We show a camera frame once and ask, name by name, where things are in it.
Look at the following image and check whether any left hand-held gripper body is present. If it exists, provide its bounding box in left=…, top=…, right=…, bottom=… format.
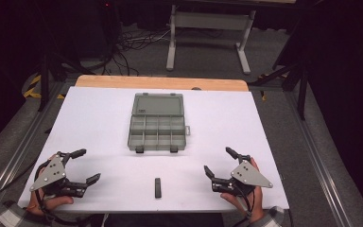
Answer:
left=28, top=150, right=89, bottom=199

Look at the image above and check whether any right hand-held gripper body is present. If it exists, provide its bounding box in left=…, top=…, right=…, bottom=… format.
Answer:
left=211, top=154, right=274, bottom=197

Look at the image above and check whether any person's right hand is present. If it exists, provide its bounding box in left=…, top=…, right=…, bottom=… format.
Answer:
left=220, top=157, right=265, bottom=223

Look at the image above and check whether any person's left hand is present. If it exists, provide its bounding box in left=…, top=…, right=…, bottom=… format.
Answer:
left=26, top=153, right=76, bottom=217

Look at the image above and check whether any white table board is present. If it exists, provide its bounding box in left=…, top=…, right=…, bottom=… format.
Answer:
left=17, top=86, right=290, bottom=214

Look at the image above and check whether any small black bar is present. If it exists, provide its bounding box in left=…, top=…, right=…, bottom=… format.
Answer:
left=154, top=177, right=163, bottom=200

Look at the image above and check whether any person's dark lap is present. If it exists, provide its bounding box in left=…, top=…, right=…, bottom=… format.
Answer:
left=102, top=212, right=225, bottom=227

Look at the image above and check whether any grey plastic compartment box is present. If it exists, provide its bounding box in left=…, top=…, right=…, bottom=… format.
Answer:
left=127, top=92, right=191, bottom=154

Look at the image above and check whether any yellow black hazard tape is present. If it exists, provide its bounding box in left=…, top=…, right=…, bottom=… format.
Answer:
left=23, top=74, right=66, bottom=100

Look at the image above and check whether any black tripod stand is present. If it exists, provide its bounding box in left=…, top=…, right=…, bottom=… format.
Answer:
left=37, top=37, right=88, bottom=113
left=251, top=44, right=311, bottom=121

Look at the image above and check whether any wooden table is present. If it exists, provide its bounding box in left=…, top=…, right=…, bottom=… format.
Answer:
left=74, top=74, right=250, bottom=93

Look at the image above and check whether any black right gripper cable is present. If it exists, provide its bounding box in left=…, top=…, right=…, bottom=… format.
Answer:
left=232, top=181, right=257, bottom=221

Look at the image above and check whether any aluminium floor rail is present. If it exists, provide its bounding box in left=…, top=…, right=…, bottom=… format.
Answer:
left=284, top=90, right=358, bottom=227
left=0, top=80, right=64, bottom=221

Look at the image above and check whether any bundle of floor cables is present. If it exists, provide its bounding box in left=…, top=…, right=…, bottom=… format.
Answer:
left=102, top=27, right=172, bottom=77

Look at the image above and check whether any white metal desk frame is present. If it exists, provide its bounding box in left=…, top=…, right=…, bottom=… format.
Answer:
left=165, top=3, right=257, bottom=76

